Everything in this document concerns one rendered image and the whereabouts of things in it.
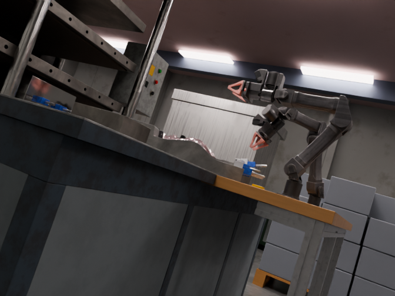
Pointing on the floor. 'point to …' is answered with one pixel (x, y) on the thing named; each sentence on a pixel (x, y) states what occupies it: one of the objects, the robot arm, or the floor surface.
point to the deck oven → (222, 128)
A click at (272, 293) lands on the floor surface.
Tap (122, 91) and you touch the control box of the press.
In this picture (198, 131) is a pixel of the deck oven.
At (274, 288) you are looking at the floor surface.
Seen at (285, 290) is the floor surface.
